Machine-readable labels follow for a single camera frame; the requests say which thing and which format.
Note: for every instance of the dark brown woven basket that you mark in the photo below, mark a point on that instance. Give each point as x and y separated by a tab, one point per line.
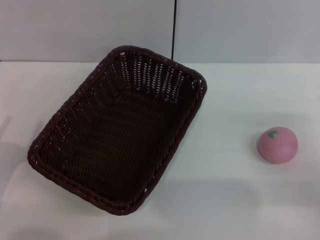
112	140

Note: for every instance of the pink peach toy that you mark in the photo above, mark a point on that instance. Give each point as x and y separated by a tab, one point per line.
277	148

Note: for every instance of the black vertical wall strip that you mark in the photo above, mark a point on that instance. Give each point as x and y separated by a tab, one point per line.
173	30

